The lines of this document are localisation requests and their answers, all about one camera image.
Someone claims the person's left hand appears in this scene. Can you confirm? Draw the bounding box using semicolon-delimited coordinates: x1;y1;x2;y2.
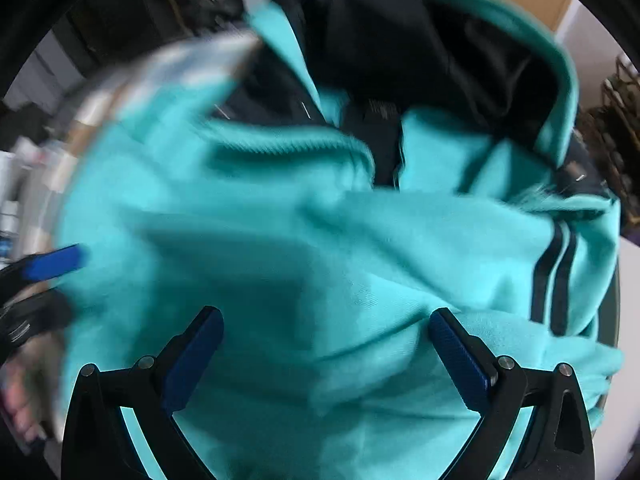
0;349;54;456

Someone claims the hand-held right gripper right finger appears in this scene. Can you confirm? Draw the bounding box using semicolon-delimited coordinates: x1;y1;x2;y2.
429;308;596;480

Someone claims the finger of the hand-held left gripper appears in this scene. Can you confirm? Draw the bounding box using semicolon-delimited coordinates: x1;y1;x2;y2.
0;243;90;291
0;289;74;352

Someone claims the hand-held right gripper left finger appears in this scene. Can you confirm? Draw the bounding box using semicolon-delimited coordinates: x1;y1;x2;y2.
61;306;224;480

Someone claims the teal zip hoodie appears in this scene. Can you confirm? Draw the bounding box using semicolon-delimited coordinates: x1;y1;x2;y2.
55;0;626;480

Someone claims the wooden shoe rack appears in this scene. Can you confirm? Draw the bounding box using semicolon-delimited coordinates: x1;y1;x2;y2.
575;55;640;234

